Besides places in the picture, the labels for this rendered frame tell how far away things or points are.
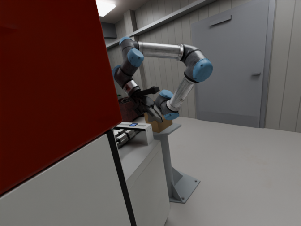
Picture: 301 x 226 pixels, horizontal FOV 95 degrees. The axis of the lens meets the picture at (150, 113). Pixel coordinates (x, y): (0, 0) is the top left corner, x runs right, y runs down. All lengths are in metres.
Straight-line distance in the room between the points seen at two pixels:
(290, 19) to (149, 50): 2.61
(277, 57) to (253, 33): 0.55
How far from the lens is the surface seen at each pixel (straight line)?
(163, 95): 1.12
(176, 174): 1.84
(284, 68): 3.15
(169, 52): 0.86
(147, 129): 1.05
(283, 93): 3.21
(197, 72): 0.81
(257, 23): 3.15
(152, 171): 1.08
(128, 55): 0.68
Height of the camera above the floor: 1.36
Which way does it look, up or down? 17 degrees down
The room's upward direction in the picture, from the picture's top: 9 degrees counter-clockwise
